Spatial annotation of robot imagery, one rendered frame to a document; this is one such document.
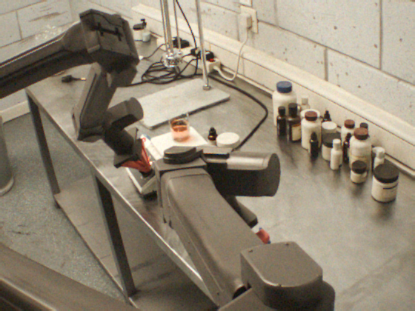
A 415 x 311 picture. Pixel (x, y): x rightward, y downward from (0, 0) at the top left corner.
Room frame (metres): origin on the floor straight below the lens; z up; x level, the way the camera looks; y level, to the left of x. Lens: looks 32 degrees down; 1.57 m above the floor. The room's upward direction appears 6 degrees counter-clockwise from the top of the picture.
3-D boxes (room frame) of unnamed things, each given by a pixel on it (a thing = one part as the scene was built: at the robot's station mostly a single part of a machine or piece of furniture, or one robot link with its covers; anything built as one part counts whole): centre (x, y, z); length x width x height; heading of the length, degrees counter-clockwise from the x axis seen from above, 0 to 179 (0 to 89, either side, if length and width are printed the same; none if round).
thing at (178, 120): (1.27, 0.06, 0.87); 0.06 x 0.05 x 0.08; 99
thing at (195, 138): (1.25, 0.06, 0.83); 0.12 x 0.12 x 0.01; 21
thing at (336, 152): (1.18, -0.34, 0.79); 0.03 x 0.03 x 0.08
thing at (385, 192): (1.04, -0.43, 0.79); 0.07 x 0.07 x 0.07
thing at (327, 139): (1.24, -0.34, 0.78); 0.05 x 0.05 x 0.06
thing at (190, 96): (1.65, 0.07, 0.76); 0.30 x 0.20 x 0.01; 119
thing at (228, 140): (1.26, -0.07, 0.79); 0.06 x 0.06 x 0.08
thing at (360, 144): (1.17, -0.40, 0.80); 0.06 x 0.06 x 0.11
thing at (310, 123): (1.30, -0.30, 0.80); 0.06 x 0.06 x 0.10
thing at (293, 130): (1.35, -0.26, 0.80); 0.04 x 0.04 x 0.11
